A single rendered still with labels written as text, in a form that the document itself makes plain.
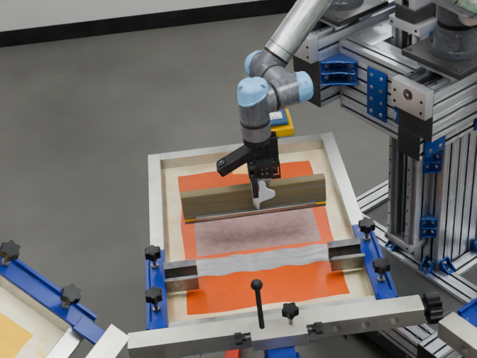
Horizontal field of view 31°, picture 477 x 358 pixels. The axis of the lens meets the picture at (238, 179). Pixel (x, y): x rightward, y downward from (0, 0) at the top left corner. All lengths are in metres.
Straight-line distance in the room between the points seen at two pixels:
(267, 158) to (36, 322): 0.71
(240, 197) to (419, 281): 1.25
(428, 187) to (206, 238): 1.05
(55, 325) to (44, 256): 2.07
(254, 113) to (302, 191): 0.29
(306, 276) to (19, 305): 0.74
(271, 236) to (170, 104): 2.65
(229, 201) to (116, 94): 2.94
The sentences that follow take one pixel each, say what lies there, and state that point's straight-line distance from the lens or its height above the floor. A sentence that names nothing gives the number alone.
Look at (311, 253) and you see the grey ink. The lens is 2.29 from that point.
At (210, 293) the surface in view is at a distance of 2.20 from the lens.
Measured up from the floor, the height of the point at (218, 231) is 0.96.
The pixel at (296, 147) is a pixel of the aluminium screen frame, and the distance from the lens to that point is 2.67.
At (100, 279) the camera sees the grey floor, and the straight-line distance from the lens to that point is 3.79.
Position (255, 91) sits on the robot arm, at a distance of 2.05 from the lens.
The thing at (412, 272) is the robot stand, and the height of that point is 0.21.
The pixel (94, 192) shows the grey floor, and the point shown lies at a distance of 4.31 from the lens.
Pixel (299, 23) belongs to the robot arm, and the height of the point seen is 1.51.
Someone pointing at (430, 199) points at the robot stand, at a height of 0.54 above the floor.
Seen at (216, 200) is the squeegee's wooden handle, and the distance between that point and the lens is 2.24.
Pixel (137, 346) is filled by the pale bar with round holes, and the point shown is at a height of 1.04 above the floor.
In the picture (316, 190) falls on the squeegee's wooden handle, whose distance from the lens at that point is 2.26.
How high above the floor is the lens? 2.45
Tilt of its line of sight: 35 degrees down
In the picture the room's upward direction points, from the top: 6 degrees counter-clockwise
